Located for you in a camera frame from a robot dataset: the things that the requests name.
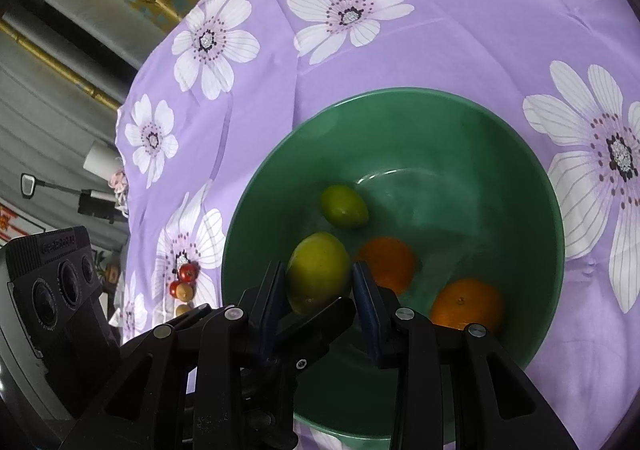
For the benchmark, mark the cherry tomato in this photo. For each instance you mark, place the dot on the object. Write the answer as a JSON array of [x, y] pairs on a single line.
[[174, 288], [188, 272]]

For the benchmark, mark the green bowl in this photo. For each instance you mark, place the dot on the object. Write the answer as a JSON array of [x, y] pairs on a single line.
[[450, 180]]

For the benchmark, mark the small orange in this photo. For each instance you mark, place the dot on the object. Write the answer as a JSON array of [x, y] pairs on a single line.
[[392, 264]]

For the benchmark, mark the small brown fruit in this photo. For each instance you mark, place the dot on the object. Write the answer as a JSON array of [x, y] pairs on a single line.
[[182, 310], [185, 292]]

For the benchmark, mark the round green fruit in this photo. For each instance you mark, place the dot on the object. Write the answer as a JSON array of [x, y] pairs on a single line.
[[343, 206]]

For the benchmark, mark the black holder on arm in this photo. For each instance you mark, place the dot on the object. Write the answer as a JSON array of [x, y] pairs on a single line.
[[29, 185]]

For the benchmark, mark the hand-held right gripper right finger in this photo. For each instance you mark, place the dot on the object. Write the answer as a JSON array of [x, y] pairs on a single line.
[[364, 310]]

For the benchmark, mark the gold pole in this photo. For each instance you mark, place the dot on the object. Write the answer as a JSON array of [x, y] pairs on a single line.
[[55, 55]]

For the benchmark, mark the purple floral cloth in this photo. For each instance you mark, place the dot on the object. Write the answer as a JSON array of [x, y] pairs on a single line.
[[450, 30]]

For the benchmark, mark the yellowish green fruit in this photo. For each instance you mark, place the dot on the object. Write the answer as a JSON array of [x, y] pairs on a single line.
[[317, 277]]

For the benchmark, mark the pink artificial flowers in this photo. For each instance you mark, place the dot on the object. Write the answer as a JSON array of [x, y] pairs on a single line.
[[119, 182]]

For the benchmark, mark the large orange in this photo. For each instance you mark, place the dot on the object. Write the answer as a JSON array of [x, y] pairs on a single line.
[[467, 305]]

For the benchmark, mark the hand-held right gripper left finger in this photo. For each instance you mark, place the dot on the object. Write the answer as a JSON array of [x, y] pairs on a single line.
[[272, 302]]

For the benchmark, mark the red knot wall decoration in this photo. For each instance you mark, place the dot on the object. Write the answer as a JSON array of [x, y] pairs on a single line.
[[9, 222]]

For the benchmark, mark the black device on stand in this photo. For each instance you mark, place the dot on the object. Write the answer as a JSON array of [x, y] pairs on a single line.
[[97, 202]]

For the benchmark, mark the small potted plant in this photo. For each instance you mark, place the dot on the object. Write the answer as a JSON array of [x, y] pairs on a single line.
[[107, 270]]

